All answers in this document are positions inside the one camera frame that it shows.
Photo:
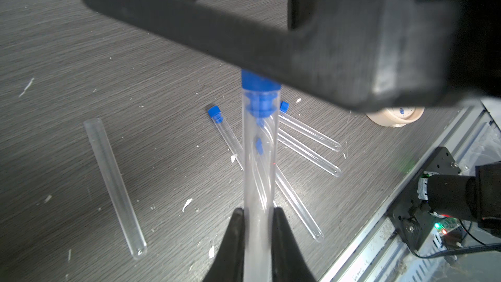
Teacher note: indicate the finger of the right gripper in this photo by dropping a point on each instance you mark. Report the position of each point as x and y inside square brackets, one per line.
[237, 40]

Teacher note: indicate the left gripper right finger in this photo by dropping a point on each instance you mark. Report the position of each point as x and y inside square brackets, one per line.
[288, 263]

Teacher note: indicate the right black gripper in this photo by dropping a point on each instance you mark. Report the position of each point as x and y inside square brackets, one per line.
[370, 54]

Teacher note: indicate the right electronics board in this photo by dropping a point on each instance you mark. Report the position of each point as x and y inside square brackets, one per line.
[451, 228]

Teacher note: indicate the test tube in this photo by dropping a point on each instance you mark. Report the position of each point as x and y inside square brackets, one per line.
[299, 203]
[305, 129]
[115, 185]
[228, 135]
[307, 153]
[260, 108]

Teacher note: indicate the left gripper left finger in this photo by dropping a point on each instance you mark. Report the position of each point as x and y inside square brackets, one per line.
[228, 263]

